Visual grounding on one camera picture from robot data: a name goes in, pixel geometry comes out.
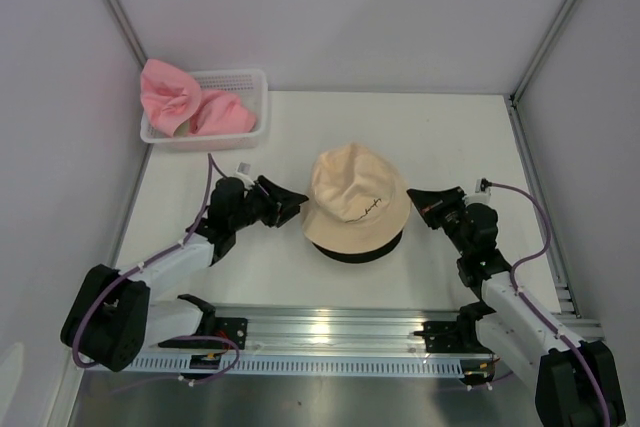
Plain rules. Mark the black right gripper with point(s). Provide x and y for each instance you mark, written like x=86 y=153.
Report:
x=429 y=203

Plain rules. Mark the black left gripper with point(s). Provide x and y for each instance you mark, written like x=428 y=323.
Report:
x=290 y=202

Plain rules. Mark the beige bucket hat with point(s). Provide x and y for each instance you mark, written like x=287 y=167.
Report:
x=357 y=203

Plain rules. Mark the black bucket hat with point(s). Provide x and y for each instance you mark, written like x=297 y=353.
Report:
x=362 y=257

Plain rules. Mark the pink bucket hat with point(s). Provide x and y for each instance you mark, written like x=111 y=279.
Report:
x=169 y=96
x=221 y=113

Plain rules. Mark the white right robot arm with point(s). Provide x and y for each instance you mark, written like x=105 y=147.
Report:
x=574 y=382

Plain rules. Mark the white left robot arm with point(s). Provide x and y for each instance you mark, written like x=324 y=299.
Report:
x=119 y=312

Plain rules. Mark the white plastic basket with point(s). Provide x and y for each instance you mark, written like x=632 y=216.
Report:
x=252 y=88

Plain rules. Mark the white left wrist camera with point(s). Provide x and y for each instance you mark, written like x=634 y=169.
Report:
x=242 y=172

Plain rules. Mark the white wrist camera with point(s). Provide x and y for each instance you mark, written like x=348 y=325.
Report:
x=242 y=172
x=483 y=187

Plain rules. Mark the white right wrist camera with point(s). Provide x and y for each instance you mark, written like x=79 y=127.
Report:
x=483 y=187

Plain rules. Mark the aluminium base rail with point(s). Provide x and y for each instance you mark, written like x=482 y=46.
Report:
x=333 y=331

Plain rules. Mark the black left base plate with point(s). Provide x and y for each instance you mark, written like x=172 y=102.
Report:
x=232 y=332

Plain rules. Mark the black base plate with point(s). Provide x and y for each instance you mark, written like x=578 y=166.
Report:
x=232 y=332
x=451 y=337

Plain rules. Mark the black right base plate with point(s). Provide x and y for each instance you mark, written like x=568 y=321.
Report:
x=451 y=337

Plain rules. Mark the white slotted cable duct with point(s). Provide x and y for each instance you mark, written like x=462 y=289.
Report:
x=205 y=364

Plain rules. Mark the aluminium corner post right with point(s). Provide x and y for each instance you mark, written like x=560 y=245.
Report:
x=543 y=49

